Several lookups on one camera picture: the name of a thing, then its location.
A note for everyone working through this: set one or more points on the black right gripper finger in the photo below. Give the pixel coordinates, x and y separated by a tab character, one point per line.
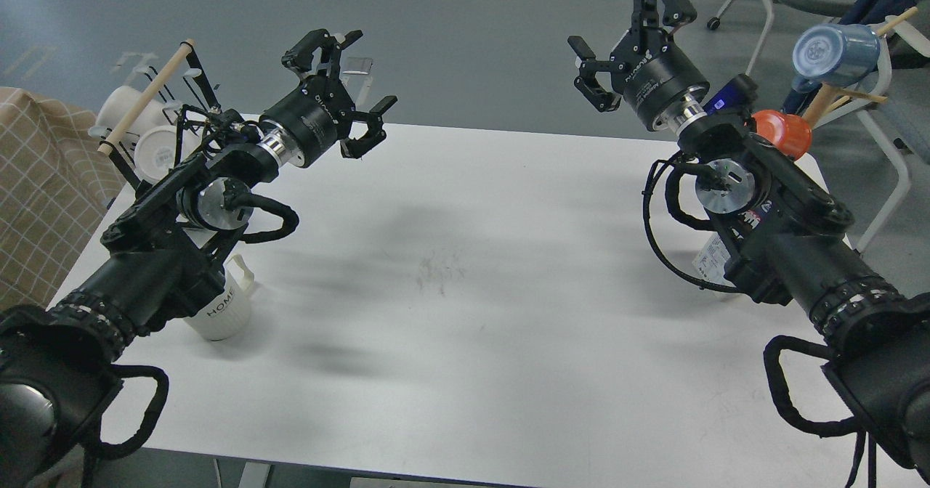
586	81
660	15

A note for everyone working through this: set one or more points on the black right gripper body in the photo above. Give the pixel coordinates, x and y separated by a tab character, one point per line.
654	76

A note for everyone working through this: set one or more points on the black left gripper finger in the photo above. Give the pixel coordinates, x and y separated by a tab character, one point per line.
318	54
374	133

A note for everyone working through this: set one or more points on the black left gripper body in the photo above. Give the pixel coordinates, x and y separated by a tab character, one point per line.
315	115

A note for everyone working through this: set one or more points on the blue white milk carton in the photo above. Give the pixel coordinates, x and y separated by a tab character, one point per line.
709	265

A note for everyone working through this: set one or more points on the white HOME mug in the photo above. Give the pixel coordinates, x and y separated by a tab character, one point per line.
229	313

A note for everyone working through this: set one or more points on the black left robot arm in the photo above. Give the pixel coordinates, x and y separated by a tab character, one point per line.
62	384

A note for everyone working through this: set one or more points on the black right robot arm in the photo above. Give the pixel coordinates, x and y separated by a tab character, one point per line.
783	235

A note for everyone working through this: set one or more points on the orange plastic cup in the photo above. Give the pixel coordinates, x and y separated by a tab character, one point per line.
789	133

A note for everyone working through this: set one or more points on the blue plastic cup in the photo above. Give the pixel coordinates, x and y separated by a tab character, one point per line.
836	55

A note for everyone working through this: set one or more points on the white mug on rack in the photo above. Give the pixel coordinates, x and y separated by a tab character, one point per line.
158	151

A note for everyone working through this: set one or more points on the wooden mug tree stand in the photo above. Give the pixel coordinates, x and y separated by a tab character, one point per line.
827	94

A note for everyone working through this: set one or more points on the grey office chair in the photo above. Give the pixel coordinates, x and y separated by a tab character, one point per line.
862	99

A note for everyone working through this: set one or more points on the beige checked cloth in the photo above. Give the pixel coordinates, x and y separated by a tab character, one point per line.
55	190

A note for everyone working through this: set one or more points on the blue camera on right wrist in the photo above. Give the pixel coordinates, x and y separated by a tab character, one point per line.
738	95

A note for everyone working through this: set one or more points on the black wire cup rack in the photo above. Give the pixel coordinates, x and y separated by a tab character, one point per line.
182	103

